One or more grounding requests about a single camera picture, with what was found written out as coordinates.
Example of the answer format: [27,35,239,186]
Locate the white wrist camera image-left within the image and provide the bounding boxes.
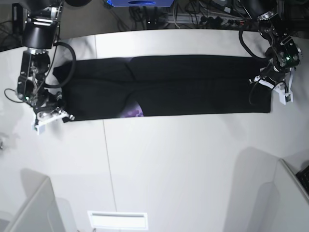
[32,109,75,135]

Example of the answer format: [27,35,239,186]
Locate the black keyboard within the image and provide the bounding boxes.
[296,166,309,194]

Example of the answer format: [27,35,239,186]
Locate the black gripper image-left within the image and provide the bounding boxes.
[31,90,66,116]

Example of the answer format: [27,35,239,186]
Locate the blue box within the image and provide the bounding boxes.
[106,0,174,7]

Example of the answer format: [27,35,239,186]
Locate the black robot arm image-left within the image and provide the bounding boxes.
[1,0,77,119]

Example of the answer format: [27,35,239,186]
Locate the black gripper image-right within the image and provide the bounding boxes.
[259,65,292,84]

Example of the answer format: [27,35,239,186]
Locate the black T-shirt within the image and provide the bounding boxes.
[62,55,271,121]

